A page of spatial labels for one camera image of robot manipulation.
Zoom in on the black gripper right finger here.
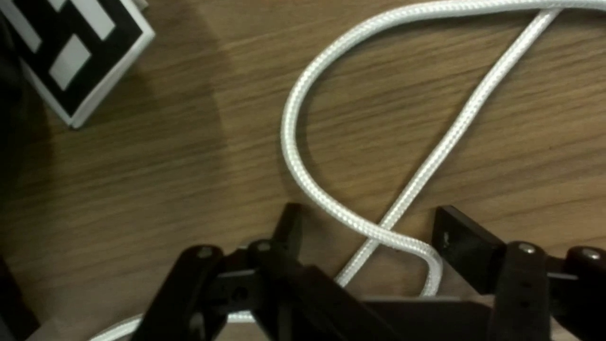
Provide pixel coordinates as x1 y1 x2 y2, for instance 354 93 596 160
434 205 606 341

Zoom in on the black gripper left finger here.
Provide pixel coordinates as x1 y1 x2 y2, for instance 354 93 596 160
129 201 405 341

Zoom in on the thin white rope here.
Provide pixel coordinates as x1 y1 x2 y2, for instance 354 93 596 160
87 0 606 341

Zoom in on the black white fiducial tag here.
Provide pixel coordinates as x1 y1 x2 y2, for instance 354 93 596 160
0 0 157 131

